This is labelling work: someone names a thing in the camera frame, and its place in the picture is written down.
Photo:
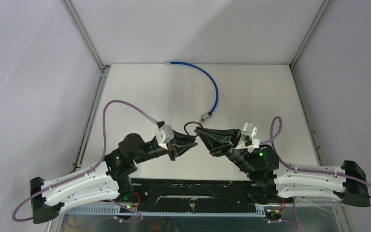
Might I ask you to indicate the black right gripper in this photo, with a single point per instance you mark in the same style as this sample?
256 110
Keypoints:
219 143

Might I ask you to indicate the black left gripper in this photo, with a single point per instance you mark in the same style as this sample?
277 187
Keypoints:
179 144

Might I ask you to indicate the padlock key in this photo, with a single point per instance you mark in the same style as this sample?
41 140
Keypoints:
192 205

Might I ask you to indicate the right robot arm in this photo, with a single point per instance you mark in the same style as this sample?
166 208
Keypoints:
283 180

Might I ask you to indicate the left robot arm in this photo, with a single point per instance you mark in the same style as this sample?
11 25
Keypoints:
107 181

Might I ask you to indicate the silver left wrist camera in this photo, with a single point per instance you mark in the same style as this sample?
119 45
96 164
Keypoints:
164 135

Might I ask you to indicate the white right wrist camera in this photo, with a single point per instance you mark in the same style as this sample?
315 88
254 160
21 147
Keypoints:
248 137

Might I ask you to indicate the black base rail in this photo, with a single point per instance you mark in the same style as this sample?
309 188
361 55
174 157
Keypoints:
211 196

